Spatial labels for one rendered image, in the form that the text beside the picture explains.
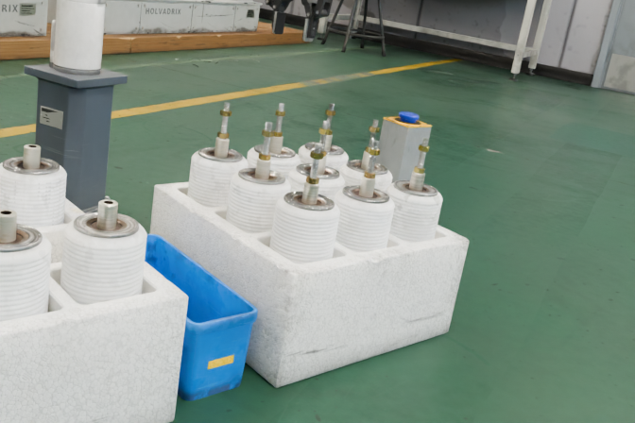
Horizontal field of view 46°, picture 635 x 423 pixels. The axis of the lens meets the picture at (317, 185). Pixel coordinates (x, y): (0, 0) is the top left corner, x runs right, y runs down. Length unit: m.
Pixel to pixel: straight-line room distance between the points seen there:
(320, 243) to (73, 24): 0.73
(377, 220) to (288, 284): 0.20
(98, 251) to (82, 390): 0.16
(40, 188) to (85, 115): 0.49
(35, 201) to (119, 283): 0.24
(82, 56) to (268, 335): 0.73
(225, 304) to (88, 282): 0.27
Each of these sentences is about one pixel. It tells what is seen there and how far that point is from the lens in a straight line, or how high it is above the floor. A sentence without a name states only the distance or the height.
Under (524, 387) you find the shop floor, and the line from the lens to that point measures 1.26.
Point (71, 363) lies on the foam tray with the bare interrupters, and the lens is 0.89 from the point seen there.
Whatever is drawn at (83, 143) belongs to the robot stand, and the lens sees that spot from 1.57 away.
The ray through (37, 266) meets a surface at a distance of 0.85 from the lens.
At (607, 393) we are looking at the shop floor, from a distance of 1.33.
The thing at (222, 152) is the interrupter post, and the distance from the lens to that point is 1.26.
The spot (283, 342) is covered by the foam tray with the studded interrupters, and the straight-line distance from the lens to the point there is 1.06.
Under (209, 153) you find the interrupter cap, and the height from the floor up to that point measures 0.25.
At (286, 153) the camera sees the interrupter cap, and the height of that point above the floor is 0.25.
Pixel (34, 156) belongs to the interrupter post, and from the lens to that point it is 1.11.
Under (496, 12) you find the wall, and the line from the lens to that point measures 6.24.
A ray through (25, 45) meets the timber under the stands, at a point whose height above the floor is 0.06.
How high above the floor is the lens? 0.59
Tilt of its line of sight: 17 degrees down
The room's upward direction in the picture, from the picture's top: 9 degrees clockwise
